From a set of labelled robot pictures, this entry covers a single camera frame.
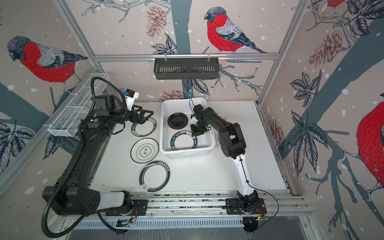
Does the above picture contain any white plate dark lettered rim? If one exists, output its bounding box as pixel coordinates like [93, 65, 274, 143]
[131, 118, 157, 138]

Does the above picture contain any white plate green lettered rim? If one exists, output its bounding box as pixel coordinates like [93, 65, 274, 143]
[170, 131, 198, 151]

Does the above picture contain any white plate black line pattern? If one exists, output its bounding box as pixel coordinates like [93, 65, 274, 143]
[130, 138, 159, 164]

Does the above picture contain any orange plate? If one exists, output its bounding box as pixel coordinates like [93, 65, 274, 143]
[168, 120, 188, 130]

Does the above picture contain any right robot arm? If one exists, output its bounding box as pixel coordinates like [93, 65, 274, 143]
[191, 105, 260, 213]

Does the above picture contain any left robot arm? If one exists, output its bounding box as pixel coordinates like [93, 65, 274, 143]
[43, 94, 153, 217]

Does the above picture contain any white plastic bin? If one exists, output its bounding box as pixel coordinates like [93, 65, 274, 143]
[159, 98, 216, 159]

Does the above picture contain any white plate green red rim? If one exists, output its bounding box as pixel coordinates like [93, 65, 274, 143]
[139, 161, 171, 193]

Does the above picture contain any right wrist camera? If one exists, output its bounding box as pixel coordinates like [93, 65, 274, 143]
[191, 116, 198, 125]

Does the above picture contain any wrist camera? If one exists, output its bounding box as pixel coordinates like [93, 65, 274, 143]
[191, 116, 198, 125]
[124, 89, 139, 111]

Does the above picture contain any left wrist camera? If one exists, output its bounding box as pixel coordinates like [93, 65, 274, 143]
[124, 89, 139, 111]

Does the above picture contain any black wall basket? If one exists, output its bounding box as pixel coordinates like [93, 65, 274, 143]
[154, 58, 220, 80]

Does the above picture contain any white wire mesh basket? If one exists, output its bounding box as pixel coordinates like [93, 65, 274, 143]
[48, 73, 110, 137]

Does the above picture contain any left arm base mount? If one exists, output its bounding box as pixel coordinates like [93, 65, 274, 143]
[105, 200, 148, 217]

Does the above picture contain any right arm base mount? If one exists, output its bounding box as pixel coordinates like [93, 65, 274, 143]
[222, 198, 267, 215]

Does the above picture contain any black corrugated cable conduit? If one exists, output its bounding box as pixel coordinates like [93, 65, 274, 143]
[41, 76, 130, 239]

